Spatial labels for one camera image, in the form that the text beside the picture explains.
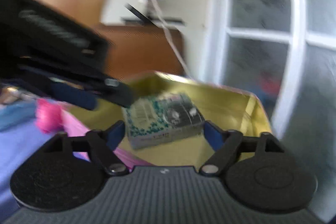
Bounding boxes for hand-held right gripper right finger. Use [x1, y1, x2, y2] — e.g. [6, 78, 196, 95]
[199, 120, 284, 176]

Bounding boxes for white framed glass door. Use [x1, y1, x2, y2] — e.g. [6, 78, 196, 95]
[201, 0, 336, 142]

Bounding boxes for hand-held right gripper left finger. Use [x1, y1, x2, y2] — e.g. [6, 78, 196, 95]
[42, 120, 130, 177]

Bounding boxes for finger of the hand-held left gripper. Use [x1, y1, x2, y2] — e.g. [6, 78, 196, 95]
[85, 73, 135, 108]
[49, 81, 98, 111]

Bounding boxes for green patterned tissue packet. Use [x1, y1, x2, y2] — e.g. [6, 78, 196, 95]
[122, 92, 206, 150]

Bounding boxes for pink cloth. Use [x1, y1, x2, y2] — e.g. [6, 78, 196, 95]
[60, 108, 156, 167]

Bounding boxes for wooden cabinet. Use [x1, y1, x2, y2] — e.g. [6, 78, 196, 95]
[95, 24, 185, 81]

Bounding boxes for white cable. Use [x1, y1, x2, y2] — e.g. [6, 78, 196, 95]
[143, 0, 193, 79]

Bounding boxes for gold tin box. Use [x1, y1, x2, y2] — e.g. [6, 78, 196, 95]
[96, 70, 274, 167]

